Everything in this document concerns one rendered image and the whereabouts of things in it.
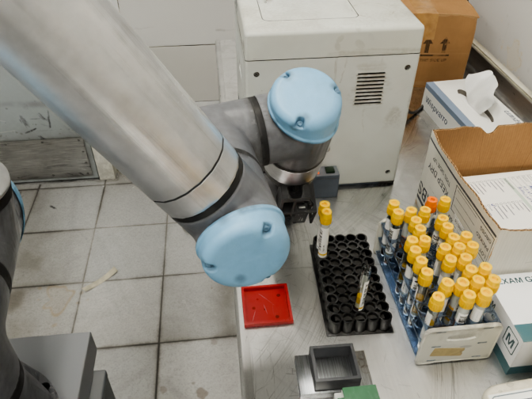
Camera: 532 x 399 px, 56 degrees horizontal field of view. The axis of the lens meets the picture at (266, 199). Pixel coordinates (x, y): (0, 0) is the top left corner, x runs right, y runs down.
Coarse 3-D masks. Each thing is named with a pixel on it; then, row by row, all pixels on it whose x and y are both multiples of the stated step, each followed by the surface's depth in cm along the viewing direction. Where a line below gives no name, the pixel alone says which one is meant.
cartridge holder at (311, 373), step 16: (320, 352) 63; (336, 352) 64; (352, 352) 62; (304, 368) 63; (320, 368) 63; (336, 368) 63; (352, 368) 62; (368, 368) 63; (304, 384) 61; (320, 384) 60; (336, 384) 60; (352, 384) 60; (368, 384) 61
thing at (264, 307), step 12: (252, 288) 74; (264, 288) 74; (276, 288) 75; (252, 300) 73; (264, 300) 73; (276, 300) 73; (288, 300) 72; (252, 312) 71; (264, 312) 71; (276, 312) 71; (288, 312) 71; (252, 324) 69; (264, 324) 69; (276, 324) 70; (288, 324) 70
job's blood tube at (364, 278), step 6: (366, 264) 64; (366, 270) 65; (360, 276) 65; (366, 276) 64; (360, 282) 65; (366, 282) 65; (360, 288) 66; (366, 288) 66; (360, 294) 67; (366, 294) 67; (360, 300) 67; (354, 306) 69; (360, 306) 68
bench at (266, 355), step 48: (528, 96) 111; (384, 192) 92; (240, 288) 75; (288, 288) 75; (384, 288) 75; (240, 336) 68; (288, 336) 68; (336, 336) 68; (384, 336) 68; (288, 384) 63; (384, 384) 63; (432, 384) 63; (480, 384) 63
